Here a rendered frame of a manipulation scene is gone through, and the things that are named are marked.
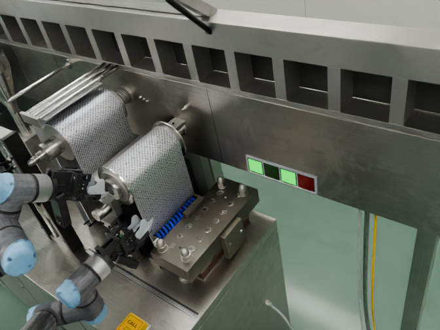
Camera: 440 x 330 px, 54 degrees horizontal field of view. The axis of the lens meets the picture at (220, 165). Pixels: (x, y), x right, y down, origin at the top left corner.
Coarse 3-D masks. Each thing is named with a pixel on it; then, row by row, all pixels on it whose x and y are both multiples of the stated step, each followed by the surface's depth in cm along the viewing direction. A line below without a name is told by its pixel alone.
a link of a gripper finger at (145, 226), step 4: (144, 220) 137; (152, 220) 141; (140, 224) 136; (144, 224) 137; (148, 224) 139; (152, 224) 140; (140, 228) 136; (144, 228) 138; (148, 228) 139; (136, 232) 135; (140, 232) 137; (144, 232) 138; (136, 236) 136; (140, 236) 136
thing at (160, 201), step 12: (180, 168) 147; (168, 180) 144; (180, 180) 149; (156, 192) 141; (168, 192) 146; (180, 192) 151; (192, 192) 157; (144, 204) 137; (156, 204) 142; (168, 204) 147; (180, 204) 153; (144, 216) 139; (156, 216) 144; (168, 216) 149; (156, 228) 146
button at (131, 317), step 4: (128, 316) 136; (132, 316) 135; (136, 316) 135; (124, 320) 135; (128, 320) 135; (132, 320) 134; (136, 320) 134; (140, 320) 134; (120, 324) 134; (124, 324) 134; (128, 324) 134; (132, 324) 133; (136, 324) 133; (140, 324) 133; (144, 324) 133; (120, 328) 133; (124, 328) 133; (128, 328) 132; (132, 328) 132; (136, 328) 132; (140, 328) 132; (144, 328) 133
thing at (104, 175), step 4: (172, 132) 143; (176, 136) 143; (180, 144) 145; (104, 172) 131; (104, 176) 133; (108, 176) 131; (112, 176) 129; (116, 180) 129; (120, 184) 129; (120, 188) 131; (124, 188) 130; (124, 192) 131; (124, 196) 133; (128, 196) 132; (120, 200) 137; (124, 200) 135
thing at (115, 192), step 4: (104, 180) 131; (108, 180) 131; (112, 180) 131; (108, 184) 131; (112, 184) 130; (116, 184) 130; (108, 188) 133; (112, 188) 131; (116, 188) 130; (112, 192) 133; (116, 192) 131; (120, 192) 131; (112, 196) 135; (116, 196) 133; (120, 196) 132
